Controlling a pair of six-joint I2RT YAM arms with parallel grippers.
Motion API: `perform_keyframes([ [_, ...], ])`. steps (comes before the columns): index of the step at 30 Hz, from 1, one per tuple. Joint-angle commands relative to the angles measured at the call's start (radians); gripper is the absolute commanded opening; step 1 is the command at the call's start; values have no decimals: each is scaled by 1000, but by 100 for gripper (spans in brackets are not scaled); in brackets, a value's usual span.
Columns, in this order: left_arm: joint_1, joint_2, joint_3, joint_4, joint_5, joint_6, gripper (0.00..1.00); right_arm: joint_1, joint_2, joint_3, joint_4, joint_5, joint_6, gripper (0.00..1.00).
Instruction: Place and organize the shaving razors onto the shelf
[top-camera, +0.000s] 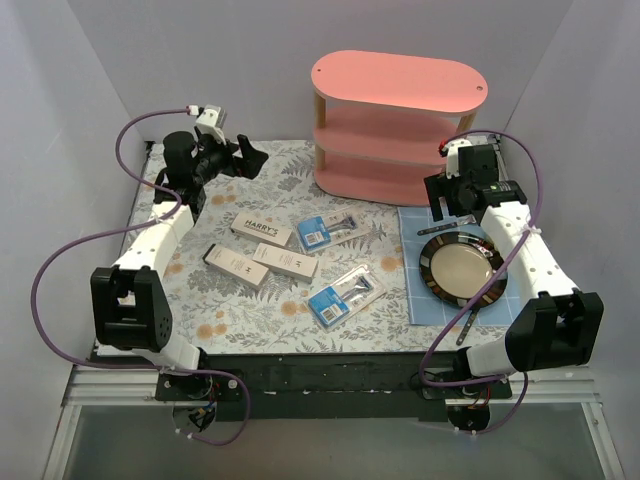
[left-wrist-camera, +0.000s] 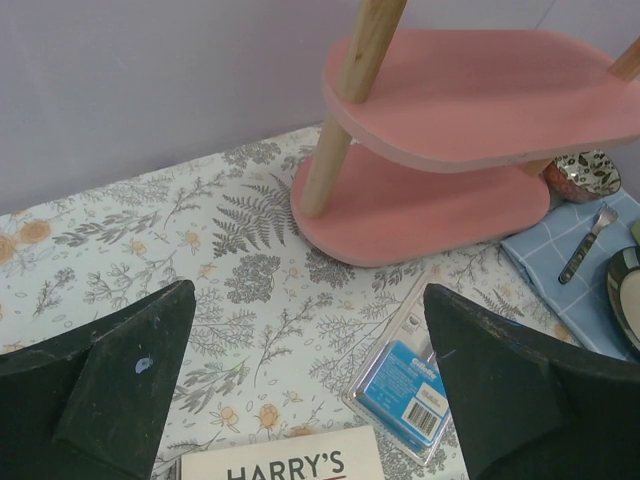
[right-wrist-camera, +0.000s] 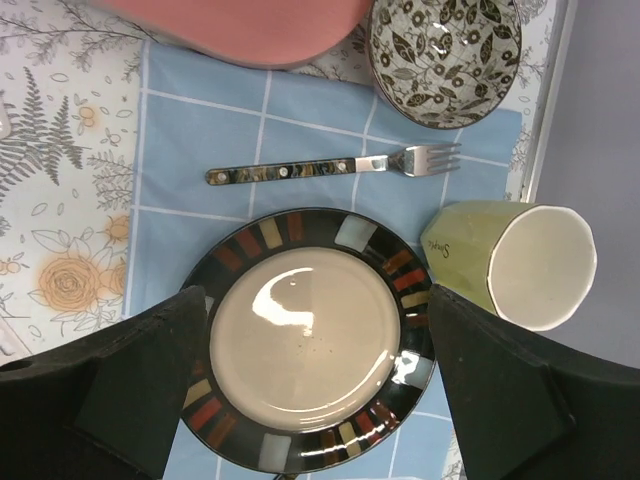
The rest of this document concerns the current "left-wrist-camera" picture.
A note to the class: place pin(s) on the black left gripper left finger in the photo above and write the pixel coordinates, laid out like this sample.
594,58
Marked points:
92,403

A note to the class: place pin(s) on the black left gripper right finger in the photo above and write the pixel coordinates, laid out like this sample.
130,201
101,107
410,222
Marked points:
528,406

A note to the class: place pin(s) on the Gillette razor blister pack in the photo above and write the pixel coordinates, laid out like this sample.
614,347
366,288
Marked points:
398,389

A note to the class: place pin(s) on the white Harry's razor box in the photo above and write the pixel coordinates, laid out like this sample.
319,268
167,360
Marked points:
345,454

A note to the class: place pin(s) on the pink three-tier wooden shelf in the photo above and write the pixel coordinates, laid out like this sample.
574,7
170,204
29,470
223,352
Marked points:
437,138

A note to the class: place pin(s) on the blue checkered cloth napkin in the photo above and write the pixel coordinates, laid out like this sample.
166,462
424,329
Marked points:
564,258

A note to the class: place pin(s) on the dark rimmed cream plate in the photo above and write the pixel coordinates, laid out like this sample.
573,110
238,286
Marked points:
622,284

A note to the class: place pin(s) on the floral patterned tablecloth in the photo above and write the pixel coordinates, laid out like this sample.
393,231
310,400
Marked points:
280,328

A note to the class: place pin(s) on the floral patterned ceramic bowl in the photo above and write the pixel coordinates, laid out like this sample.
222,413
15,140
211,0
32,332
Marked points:
583,177

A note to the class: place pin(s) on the metal fork dark handle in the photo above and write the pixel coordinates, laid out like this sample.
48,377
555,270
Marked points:
606,217

